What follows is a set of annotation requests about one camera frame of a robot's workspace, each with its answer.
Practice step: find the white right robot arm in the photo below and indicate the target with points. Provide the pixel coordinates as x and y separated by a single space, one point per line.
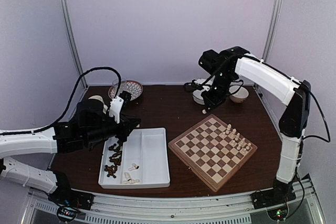
294 95

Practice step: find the patterned brown plate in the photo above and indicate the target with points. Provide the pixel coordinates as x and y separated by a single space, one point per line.
133 87

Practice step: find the white plastic tray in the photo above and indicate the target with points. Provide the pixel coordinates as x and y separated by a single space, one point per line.
148 149

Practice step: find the wooden chess board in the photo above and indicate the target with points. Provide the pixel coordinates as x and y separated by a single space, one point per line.
210 157

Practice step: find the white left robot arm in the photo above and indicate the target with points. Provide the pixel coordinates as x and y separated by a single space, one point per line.
29 142

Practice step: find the cream ceramic mug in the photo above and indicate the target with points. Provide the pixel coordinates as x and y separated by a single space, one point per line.
99 98

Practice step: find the dark chess pieces pile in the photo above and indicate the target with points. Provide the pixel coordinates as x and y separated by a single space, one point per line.
115 159

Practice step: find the left aluminium frame post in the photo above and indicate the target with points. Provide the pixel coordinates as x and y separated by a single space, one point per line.
71 37

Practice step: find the aluminium frame post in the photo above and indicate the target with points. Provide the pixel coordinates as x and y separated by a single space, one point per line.
71 37
276 9

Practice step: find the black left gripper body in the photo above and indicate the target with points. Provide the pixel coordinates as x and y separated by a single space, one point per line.
94 135

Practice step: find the white scalloped bowl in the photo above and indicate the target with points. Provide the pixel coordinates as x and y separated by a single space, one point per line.
197 94

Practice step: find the cream round bowl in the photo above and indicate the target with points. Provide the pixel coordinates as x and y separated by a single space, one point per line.
238 94

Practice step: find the right aluminium frame post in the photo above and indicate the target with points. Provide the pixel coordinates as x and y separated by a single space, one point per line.
276 9

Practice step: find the light chess pieces pile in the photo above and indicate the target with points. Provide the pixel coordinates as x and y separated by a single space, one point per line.
128 176

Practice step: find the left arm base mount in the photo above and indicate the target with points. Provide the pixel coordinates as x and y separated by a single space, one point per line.
74 199

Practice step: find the clear drinking glass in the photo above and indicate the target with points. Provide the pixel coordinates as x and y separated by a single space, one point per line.
123 86

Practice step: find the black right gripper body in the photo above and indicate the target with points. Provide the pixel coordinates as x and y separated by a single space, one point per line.
223 81

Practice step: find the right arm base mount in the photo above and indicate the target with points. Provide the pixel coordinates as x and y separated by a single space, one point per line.
266 199

